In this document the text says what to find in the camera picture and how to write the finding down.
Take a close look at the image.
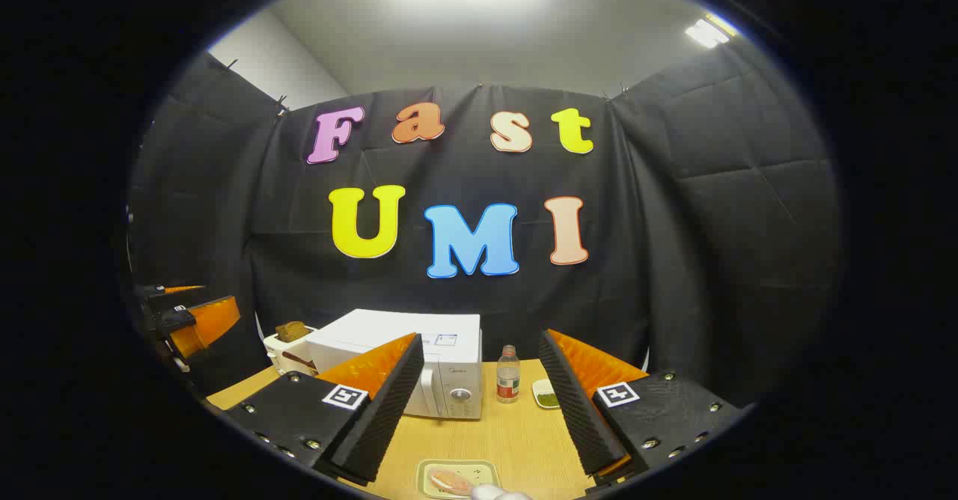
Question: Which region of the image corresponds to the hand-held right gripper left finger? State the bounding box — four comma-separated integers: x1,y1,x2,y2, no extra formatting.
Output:
225,333,425,486

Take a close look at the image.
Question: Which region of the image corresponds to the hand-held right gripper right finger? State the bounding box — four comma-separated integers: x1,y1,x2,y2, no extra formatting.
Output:
539,329,751,487

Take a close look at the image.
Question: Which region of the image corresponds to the white microwave oven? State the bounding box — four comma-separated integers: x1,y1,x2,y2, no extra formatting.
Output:
305,309,483,420

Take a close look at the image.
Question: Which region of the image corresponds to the round brown pastry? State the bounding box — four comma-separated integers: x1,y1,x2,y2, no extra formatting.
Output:
428,469,474,496

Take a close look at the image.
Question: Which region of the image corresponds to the clear bottle with red label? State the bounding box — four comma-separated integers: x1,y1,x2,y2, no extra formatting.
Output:
496,345,521,403

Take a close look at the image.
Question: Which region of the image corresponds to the white toaster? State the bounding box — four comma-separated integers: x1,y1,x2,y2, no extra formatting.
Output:
263,324,319,376

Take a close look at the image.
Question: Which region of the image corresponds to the pale green square plate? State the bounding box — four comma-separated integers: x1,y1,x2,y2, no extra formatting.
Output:
416,459,501,499

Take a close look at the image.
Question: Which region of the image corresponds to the black backdrop cloth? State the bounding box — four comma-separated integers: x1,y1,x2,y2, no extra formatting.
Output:
127,36,843,411

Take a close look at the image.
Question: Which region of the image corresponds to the ceiling light panel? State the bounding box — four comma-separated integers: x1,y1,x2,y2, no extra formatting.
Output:
685,13,738,49

